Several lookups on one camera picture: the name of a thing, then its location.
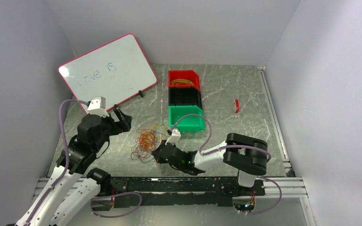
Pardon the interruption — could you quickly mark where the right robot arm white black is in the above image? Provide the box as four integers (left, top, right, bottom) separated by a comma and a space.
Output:
152, 133, 272, 195

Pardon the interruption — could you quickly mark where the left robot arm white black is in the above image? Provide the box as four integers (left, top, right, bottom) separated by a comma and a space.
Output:
15, 101, 132, 226

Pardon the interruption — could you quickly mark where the green plastic bin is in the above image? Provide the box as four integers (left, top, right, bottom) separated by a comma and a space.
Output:
168, 105, 206, 133

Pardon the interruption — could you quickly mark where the black plastic bin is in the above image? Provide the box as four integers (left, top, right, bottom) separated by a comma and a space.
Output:
168, 87, 203, 109

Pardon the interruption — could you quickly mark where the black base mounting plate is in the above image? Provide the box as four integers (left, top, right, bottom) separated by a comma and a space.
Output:
91, 177, 265, 211

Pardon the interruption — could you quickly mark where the red plastic bin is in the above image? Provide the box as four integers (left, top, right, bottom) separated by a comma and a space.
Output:
168, 70, 201, 91

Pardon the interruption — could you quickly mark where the small red white card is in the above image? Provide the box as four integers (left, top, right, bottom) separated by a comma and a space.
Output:
234, 99, 240, 113

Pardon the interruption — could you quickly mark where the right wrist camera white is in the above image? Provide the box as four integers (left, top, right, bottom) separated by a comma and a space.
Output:
165, 129, 181, 145

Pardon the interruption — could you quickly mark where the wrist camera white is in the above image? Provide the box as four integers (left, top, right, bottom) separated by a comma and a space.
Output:
87, 97, 108, 117
165, 129, 181, 145

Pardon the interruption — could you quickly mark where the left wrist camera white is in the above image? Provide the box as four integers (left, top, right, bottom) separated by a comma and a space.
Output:
87, 97, 108, 117

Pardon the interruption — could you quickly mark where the whiteboard with pink frame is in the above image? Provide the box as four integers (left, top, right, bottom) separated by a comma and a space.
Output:
58, 33, 158, 110

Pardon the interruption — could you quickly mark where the yellow cable in red bin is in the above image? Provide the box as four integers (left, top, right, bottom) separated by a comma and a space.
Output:
171, 78, 197, 87

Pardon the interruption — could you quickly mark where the aluminium rail frame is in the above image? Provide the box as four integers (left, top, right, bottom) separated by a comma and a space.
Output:
29, 176, 308, 226

